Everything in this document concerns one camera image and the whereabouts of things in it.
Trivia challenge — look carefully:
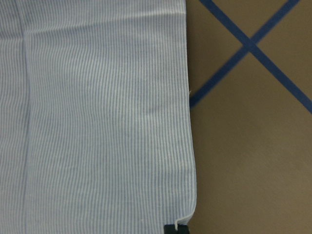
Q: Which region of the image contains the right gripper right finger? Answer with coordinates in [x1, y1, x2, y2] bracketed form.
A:
[176, 225, 189, 234]

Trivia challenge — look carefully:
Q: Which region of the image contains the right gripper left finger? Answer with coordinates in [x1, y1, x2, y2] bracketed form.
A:
[164, 224, 176, 234]

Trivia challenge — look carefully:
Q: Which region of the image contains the light blue striped shirt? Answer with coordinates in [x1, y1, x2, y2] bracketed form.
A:
[0, 0, 196, 234]

